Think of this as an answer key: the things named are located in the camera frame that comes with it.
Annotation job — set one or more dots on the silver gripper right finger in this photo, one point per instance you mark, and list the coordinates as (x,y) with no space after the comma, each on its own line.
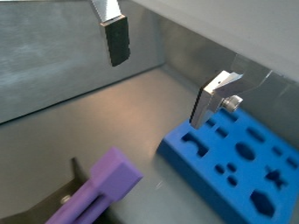
(219,93)

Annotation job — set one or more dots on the blue foam shape-hole block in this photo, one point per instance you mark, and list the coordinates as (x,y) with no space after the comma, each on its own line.
(239,166)

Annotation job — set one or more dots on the black curved fixture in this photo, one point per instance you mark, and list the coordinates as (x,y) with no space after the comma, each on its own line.
(38,213)

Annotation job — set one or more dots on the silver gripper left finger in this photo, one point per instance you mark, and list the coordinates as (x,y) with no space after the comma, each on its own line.
(113,25)

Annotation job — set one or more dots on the purple three-prong object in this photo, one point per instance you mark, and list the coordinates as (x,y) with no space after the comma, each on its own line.
(112,178)

